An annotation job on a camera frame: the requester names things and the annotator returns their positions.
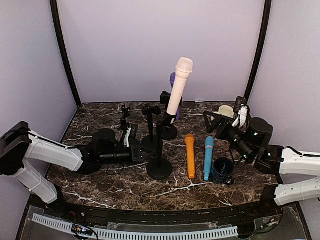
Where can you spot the left black frame post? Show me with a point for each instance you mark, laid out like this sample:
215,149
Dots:
63,52

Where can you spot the right black frame post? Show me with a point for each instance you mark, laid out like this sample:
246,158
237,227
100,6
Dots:
259,48

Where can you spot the blue microphone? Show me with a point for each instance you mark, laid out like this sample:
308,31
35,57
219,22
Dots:
208,157

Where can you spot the black stand of blue microphone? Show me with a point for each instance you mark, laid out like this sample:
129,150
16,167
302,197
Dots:
126,112

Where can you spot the black stand of pink microphone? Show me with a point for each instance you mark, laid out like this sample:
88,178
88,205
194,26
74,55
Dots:
161,168

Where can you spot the black stand of orange microphone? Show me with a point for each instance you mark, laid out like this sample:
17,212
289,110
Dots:
150,141

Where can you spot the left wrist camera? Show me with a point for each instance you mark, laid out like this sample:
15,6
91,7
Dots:
130,134

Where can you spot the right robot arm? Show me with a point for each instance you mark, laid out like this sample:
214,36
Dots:
250,137

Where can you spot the black front rail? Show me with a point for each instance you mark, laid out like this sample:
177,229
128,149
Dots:
234,215

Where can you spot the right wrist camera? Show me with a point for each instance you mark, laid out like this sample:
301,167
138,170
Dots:
242,113

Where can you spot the orange microphone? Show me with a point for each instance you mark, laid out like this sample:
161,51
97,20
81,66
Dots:
189,142

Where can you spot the white slotted cable duct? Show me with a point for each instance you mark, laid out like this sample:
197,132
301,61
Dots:
100,233

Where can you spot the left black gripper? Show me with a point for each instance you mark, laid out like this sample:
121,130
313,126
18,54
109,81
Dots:
136,150

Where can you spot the black frame post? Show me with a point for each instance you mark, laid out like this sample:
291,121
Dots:
63,52
259,48

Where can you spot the dark blue mug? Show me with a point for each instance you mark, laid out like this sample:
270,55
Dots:
222,170

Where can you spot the black stand of purple microphone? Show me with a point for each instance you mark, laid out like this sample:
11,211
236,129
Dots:
169,131

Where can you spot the white ribbed mug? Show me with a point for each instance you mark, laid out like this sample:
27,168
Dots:
226,111

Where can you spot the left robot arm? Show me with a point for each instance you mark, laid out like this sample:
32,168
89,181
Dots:
20,144

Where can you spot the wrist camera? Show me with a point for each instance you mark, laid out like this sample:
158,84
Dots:
130,134
242,113

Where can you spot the pink microphone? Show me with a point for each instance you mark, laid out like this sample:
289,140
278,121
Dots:
183,70

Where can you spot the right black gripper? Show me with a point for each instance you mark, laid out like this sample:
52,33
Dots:
226,122

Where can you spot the purple microphone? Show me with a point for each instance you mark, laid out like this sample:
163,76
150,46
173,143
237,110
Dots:
172,81

